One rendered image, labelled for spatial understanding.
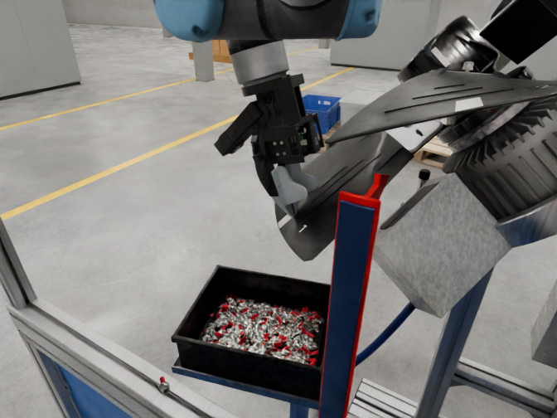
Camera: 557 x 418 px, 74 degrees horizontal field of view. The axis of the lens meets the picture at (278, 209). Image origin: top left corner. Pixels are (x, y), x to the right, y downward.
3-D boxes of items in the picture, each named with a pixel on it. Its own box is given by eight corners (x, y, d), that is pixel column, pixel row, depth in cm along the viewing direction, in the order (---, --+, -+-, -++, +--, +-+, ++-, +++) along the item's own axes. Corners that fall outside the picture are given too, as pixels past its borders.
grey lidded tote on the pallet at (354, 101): (390, 124, 375) (396, 90, 359) (380, 143, 327) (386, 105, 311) (350, 119, 390) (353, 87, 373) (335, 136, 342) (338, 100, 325)
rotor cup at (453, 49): (503, 87, 61) (451, 28, 61) (557, 62, 47) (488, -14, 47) (433, 147, 63) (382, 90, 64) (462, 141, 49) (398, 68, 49)
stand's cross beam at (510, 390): (546, 404, 78) (554, 392, 76) (547, 420, 75) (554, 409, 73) (452, 365, 86) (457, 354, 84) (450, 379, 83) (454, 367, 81)
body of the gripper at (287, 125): (303, 167, 50) (281, 77, 46) (254, 172, 55) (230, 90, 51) (326, 150, 56) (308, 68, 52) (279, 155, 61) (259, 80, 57)
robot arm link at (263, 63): (219, 58, 49) (252, 51, 56) (229, 93, 51) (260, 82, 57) (263, 43, 45) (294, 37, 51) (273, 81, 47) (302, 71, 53)
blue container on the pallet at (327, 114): (341, 118, 393) (344, 97, 382) (325, 135, 345) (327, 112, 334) (305, 114, 407) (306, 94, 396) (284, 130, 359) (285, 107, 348)
